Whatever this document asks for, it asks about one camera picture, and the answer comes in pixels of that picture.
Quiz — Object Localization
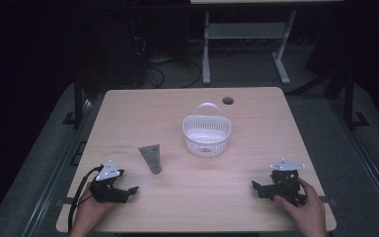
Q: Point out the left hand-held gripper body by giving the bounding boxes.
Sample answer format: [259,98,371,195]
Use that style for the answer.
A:
[88,159,130,204]

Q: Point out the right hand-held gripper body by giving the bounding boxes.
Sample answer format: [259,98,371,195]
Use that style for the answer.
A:
[259,158,308,207]

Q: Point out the grey squeeze tube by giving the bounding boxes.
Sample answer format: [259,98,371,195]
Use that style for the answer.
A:
[137,143,163,175]

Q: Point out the white plastic basket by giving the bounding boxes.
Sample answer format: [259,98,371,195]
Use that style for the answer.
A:
[182,102,233,159]

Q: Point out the person's right hand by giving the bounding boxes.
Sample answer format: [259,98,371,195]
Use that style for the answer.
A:
[273,178,329,237]

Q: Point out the black metal stand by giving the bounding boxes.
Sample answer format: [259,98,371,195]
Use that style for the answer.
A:
[341,71,370,130]
[62,77,87,128]

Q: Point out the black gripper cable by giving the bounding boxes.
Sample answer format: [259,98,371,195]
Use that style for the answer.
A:
[67,165,104,233]

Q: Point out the metal floor rail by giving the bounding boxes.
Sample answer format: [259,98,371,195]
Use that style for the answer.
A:
[328,98,379,220]
[21,98,95,237]

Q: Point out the black floor cables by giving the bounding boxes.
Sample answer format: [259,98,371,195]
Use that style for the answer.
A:
[131,34,203,90]

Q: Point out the white metal desk frame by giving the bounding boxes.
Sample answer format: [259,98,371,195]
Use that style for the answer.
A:
[189,0,343,86]

